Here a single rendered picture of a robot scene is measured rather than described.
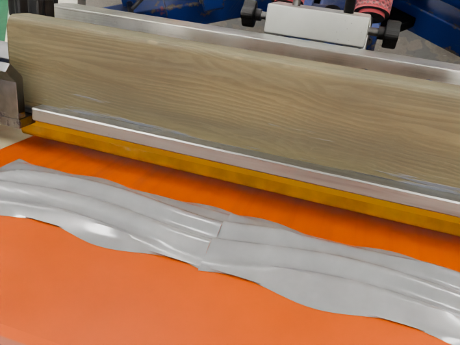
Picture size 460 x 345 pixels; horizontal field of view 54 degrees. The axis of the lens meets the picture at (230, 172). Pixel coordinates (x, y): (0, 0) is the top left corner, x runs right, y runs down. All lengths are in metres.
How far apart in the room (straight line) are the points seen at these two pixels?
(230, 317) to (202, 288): 0.02
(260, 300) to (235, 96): 0.14
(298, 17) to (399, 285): 0.39
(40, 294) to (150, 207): 0.10
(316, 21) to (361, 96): 0.29
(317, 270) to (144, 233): 0.11
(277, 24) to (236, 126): 0.29
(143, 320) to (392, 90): 0.20
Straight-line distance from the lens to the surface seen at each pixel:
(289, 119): 0.31
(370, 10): 0.70
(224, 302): 0.24
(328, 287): 0.26
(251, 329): 0.23
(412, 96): 0.30
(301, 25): 0.59
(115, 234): 0.28
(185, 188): 0.35
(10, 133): 0.45
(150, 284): 0.25
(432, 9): 1.05
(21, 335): 0.23
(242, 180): 0.34
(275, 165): 0.31
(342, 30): 0.58
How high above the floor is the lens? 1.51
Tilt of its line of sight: 55 degrees down
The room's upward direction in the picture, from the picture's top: 6 degrees counter-clockwise
